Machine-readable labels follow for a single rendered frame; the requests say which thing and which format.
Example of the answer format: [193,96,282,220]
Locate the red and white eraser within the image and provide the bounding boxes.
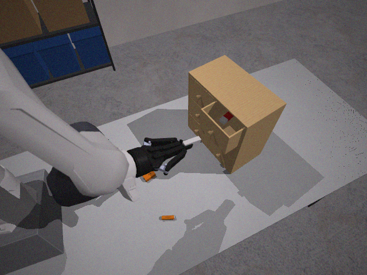
[219,111,233,125]

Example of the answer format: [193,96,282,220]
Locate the small tan wooden chest of drawers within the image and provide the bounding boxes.
[188,55,287,174]

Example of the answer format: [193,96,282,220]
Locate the orange aa battery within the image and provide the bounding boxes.
[162,215,175,220]

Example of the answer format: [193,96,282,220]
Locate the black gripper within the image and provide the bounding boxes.
[127,136,201,178]

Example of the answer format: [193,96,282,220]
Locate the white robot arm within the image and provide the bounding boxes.
[0,48,139,234]

